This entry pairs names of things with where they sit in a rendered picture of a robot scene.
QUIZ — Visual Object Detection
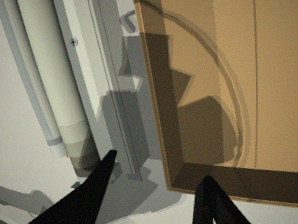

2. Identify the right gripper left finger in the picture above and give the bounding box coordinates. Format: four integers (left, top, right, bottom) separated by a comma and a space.
28, 149, 117, 224

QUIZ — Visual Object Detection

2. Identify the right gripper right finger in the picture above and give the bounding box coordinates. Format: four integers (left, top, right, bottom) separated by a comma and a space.
192, 175, 251, 224

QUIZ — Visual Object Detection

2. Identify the white long tube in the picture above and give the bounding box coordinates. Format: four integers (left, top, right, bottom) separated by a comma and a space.
0, 0, 68, 159

